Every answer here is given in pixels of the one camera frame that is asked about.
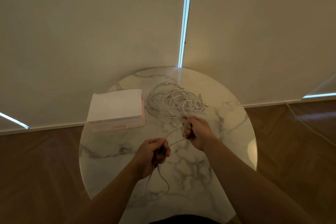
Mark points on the person's right hand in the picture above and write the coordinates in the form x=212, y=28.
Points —
x=199, y=133

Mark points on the person's left hand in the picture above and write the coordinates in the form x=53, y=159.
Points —
x=148, y=157

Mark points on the pink white storage box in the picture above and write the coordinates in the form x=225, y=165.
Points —
x=115, y=105

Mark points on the person's right forearm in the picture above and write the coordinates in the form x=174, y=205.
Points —
x=252, y=192

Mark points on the person's left forearm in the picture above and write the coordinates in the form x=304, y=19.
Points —
x=110, y=200

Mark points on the person's black clothing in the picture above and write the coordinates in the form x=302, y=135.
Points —
x=183, y=220

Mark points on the beige roller blind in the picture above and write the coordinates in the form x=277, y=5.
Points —
x=262, y=34
x=78, y=34

